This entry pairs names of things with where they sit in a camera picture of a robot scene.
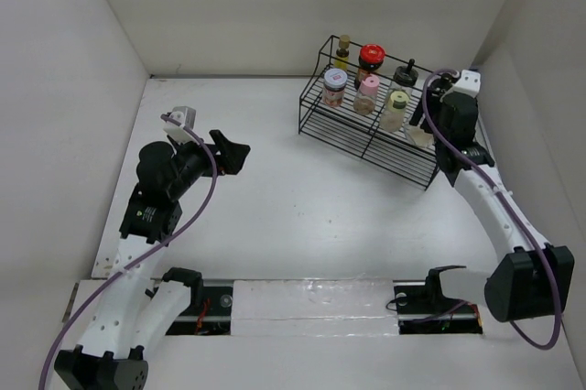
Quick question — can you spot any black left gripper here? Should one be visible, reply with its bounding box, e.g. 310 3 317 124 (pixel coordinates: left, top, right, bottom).
168 129 248 200

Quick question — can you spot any clear glass jar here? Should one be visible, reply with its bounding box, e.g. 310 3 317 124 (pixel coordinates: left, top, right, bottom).
404 124 434 148

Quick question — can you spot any black lid spice shaker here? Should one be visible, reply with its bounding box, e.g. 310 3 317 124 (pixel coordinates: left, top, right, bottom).
389 59 418 96

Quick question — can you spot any yellow lid spice shaker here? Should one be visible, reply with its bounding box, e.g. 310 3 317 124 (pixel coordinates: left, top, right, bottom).
379 90 410 133

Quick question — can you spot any pink lid spice shaker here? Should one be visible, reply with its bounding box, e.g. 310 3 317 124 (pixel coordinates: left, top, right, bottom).
353 74 380 115

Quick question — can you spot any red lid sauce jar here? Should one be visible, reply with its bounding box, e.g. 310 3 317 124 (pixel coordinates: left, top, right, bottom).
354 44 385 90

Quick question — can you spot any white lid sauce jar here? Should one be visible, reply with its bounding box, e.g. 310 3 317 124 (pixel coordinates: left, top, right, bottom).
321 68 348 107

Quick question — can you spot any yellow oil bottle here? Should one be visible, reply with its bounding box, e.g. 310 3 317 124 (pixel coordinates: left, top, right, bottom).
333 35 351 70

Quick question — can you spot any black flip lid shaker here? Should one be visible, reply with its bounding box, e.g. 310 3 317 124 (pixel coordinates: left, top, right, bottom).
429 73 454 95

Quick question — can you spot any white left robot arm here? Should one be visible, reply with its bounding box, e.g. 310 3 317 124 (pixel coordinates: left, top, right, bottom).
54 130 251 389

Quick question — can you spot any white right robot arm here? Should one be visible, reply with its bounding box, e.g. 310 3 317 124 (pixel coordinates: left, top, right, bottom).
420 80 575 323

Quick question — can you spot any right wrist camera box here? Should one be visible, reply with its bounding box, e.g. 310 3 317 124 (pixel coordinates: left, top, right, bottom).
450 70 482 98

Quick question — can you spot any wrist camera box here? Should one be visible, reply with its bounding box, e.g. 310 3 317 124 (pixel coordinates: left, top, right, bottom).
450 70 482 98
161 106 197 145

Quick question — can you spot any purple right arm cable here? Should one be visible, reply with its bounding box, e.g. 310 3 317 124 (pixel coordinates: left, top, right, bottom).
422 68 563 351

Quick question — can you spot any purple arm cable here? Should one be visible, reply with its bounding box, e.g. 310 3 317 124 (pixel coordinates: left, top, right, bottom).
37 114 218 390
422 68 563 351

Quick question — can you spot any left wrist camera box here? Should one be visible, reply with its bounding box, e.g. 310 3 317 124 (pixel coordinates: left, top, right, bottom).
161 106 197 145

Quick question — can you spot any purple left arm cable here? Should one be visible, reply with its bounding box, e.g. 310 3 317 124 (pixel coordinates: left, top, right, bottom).
37 114 218 390

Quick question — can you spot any black wire rack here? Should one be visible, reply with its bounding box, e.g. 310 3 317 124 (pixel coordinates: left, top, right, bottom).
298 34 440 190

